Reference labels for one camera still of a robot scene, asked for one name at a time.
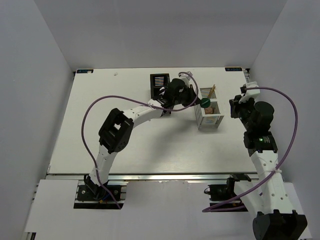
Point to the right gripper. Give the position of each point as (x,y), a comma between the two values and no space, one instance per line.
(235,105)

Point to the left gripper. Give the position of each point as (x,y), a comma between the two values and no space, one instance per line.
(192,95)

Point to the green round compact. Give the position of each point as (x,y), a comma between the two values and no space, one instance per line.
(205,102)

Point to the peach makeup sponge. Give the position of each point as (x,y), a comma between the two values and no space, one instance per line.
(209,110)

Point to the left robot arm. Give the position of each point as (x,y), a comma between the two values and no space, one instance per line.
(115,132)

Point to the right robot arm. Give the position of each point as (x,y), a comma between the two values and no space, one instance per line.
(274,217)

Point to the white slotted organizer box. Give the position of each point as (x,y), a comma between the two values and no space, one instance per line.
(208,120)

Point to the black slotted organizer box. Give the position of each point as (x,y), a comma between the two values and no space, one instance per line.
(158,81)

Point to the right blue table sticker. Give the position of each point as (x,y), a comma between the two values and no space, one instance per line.
(233,69)

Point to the blue table sticker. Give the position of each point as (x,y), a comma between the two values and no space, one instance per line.
(233,69)
(84,71)

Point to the left blue table sticker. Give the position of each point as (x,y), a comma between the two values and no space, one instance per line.
(84,71)

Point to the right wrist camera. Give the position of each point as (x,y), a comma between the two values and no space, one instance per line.
(250,91)

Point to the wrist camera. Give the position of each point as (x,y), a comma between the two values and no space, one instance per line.
(250,91)
(186,77)

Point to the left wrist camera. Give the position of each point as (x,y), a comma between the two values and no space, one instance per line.
(186,77)

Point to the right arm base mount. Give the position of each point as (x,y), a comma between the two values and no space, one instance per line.
(222,192)

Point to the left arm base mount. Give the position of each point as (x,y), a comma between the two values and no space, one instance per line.
(91,196)

